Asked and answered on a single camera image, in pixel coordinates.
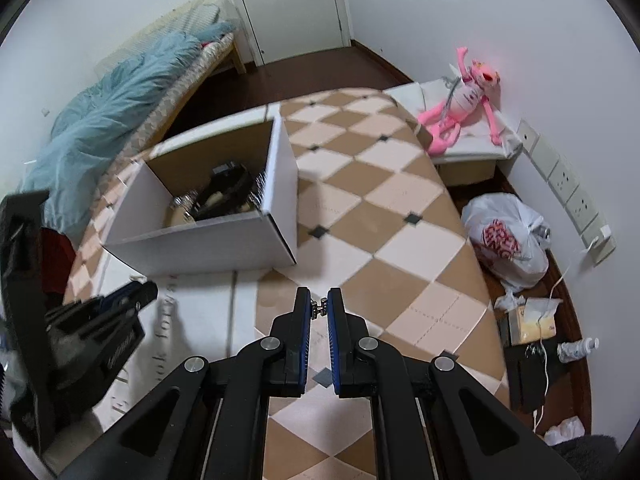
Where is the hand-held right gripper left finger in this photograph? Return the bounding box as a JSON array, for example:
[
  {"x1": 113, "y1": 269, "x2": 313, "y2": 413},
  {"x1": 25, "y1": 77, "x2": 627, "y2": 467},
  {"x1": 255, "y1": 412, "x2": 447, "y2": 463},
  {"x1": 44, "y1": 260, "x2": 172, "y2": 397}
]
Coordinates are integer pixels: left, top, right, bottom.
[{"x1": 60, "y1": 286, "x2": 314, "y2": 480}]

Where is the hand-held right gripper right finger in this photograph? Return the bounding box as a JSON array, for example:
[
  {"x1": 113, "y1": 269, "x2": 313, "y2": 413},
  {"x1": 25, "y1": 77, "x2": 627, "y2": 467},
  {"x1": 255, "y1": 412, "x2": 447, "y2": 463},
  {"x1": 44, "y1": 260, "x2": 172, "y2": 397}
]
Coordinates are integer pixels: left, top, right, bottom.
[{"x1": 326, "y1": 287, "x2": 581, "y2": 480}]

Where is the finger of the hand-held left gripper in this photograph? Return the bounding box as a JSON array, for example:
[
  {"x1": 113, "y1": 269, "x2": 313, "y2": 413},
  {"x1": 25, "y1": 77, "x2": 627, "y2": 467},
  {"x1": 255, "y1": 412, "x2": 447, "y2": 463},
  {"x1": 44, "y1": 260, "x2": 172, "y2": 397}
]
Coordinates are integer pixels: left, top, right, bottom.
[
  {"x1": 50, "y1": 312, "x2": 147, "y2": 411},
  {"x1": 45, "y1": 281, "x2": 159, "y2": 332}
]

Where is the white cardboard box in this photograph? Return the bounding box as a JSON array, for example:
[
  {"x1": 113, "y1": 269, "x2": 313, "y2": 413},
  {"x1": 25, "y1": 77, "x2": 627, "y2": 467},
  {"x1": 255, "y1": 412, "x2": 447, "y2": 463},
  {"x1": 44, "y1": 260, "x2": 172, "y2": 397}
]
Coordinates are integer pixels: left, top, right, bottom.
[{"x1": 102, "y1": 117, "x2": 300, "y2": 277}]

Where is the black fitness band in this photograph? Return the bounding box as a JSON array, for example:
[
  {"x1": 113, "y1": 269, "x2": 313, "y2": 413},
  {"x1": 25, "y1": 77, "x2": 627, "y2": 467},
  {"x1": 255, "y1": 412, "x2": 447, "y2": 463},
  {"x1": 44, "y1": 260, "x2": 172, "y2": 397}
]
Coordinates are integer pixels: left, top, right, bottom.
[{"x1": 192, "y1": 162, "x2": 256, "y2": 221}]

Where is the chunky silver chain bracelet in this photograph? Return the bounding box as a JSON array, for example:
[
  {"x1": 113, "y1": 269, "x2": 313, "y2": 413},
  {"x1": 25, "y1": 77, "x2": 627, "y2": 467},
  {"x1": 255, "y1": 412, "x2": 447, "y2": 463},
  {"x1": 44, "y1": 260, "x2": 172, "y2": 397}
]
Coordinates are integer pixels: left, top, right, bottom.
[{"x1": 247, "y1": 170, "x2": 266, "y2": 209}]

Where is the red cloth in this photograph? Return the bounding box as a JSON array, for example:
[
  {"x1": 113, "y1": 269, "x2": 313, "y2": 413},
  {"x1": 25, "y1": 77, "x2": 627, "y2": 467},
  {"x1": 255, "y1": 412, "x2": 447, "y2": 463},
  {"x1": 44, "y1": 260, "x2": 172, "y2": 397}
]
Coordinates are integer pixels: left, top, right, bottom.
[{"x1": 40, "y1": 227, "x2": 78, "y2": 293}]

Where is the checkered tablecloth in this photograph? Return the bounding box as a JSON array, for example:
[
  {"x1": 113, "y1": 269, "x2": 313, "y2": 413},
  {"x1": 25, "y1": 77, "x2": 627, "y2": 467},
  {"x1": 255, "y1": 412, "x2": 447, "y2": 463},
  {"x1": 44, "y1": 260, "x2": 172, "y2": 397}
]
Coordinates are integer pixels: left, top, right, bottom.
[{"x1": 62, "y1": 87, "x2": 511, "y2": 480}]

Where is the white plastic bag red print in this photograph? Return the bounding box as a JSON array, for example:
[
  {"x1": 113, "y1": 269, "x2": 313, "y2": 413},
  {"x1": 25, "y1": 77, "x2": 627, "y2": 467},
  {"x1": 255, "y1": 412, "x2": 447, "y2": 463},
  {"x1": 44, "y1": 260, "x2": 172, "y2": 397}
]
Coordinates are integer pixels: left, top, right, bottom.
[{"x1": 460, "y1": 193, "x2": 552, "y2": 294}]

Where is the black bag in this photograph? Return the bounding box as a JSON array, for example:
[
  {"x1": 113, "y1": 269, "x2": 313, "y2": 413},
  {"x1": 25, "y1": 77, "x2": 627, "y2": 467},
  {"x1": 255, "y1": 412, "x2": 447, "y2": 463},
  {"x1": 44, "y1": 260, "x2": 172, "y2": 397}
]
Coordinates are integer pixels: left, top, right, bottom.
[{"x1": 504, "y1": 342, "x2": 572, "y2": 414}]

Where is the yellow tissue pack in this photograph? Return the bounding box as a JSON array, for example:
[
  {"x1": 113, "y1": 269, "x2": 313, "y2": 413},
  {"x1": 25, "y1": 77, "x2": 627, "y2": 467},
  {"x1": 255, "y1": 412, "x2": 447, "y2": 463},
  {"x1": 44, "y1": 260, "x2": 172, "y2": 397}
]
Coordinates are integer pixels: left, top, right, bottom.
[{"x1": 506, "y1": 297, "x2": 564, "y2": 346}]

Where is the brown cardboard box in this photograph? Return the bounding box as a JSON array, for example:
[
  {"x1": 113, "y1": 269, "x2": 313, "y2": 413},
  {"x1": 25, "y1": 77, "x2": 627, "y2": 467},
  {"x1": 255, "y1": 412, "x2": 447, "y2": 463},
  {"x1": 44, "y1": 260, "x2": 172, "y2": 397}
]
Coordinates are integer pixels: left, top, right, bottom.
[{"x1": 439, "y1": 157, "x2": 499, "y2": 187}]

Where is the wooden bed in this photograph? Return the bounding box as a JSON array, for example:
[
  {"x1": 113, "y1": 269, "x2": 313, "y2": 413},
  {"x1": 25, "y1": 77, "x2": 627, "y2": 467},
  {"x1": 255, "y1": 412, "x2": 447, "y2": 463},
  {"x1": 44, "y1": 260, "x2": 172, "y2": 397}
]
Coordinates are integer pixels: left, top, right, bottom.
[{"x1": 22, "y1": 0, "x2": 247, "y2": 233}]

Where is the small white bottle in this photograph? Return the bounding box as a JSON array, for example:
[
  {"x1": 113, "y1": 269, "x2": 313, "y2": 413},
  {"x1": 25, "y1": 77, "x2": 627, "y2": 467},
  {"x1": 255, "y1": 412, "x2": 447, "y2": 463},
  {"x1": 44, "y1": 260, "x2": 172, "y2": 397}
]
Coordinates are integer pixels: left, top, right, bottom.
[{"x1": 557, "y1": 337, "x2": 600, "y2": 364}]

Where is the crumpled white tissue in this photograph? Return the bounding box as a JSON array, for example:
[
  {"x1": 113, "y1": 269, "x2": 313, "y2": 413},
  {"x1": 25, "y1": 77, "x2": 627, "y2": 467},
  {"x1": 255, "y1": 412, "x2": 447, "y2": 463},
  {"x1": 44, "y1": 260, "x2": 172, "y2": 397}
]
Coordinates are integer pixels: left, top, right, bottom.
[{"x1": 544, "y1": 416, "x2": 586, "y2": 447}]

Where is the pink plush toy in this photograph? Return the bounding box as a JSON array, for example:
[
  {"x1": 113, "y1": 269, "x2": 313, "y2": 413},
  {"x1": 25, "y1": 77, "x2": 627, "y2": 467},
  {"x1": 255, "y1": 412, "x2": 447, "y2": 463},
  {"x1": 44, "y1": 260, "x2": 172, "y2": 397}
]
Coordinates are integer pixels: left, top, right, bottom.
[{"x1": 417, "y1": 47, "x2": 503, "y2": 157}]

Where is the teal pillow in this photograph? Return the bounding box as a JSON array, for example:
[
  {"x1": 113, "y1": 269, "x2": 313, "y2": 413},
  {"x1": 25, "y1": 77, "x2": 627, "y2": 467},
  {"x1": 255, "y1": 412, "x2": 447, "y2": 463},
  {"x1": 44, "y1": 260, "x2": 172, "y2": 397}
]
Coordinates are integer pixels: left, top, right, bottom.
[{"x1": 197, "y1": 20, "x2": 237, "y2": 45}]

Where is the white door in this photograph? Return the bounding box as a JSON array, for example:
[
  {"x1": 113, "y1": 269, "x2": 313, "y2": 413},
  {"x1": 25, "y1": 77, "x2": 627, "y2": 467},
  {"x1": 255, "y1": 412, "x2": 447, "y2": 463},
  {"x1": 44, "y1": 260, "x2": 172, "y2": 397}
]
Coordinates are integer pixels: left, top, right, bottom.
[{"x1": 227, "y1": 0, "x2": 352, "y2": 67}]

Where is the white charger cable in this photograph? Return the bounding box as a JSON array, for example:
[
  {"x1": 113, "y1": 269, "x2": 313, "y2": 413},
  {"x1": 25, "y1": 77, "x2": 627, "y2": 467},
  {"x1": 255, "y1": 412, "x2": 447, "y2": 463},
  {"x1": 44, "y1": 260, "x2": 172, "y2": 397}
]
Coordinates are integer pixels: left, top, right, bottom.
[{"x1": 531, "y1": 237, "x2": 602, "y2": 432}]

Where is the white wall socket strip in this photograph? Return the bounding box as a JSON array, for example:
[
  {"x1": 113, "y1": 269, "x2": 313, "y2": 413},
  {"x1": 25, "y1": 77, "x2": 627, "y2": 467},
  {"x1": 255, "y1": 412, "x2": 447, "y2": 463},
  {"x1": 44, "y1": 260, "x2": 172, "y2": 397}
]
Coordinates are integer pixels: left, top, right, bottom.
[{"x1": 515, "y1": 118, "x2": 617, "y2": 265}]

